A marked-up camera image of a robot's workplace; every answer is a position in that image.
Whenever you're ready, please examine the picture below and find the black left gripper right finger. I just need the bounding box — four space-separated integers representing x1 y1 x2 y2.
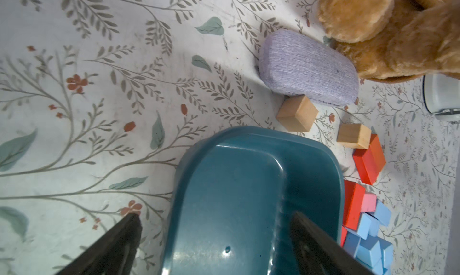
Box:
290 212 372 275

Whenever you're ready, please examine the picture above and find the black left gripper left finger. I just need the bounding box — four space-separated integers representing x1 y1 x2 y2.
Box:
58 214 142 275

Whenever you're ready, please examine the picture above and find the light blue cube block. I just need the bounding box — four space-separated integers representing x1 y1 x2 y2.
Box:
356 213 380 240
372 200 391 227
371 260 391 275

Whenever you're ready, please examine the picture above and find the light blue rectangular block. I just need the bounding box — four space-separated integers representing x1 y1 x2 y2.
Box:
356 235 381 267
343 232 361 258
378 237 394 269

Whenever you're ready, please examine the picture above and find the red rectangular block lower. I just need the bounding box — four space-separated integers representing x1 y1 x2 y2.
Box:
340 225 348 247

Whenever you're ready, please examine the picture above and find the red rectangular block upper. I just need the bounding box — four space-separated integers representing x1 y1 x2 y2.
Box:
343 180 365 231

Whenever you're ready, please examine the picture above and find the pink rectangular block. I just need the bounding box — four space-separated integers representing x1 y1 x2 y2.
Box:
361 192 377 213

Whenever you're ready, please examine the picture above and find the dark teal plastic bin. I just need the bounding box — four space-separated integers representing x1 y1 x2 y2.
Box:
161 126 344 275

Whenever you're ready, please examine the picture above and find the red rectangular block by orange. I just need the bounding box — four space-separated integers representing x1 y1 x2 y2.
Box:
353 149 378 185

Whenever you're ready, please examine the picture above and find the plain wooden cube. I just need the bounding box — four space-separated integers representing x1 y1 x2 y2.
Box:
337 124 371 149

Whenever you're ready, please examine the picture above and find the wooden cube with letter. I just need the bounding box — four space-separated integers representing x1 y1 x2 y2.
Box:
276 95 319 132

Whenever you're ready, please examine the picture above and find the grey fabric glasses case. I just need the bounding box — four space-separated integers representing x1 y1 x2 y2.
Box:
259 29 359 107

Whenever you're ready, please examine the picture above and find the white alarm clock on table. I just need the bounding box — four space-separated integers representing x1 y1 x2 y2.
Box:
423 74 460 123

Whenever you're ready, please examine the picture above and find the brown teddy bear plush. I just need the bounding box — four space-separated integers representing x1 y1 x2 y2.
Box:
317 0 460 83

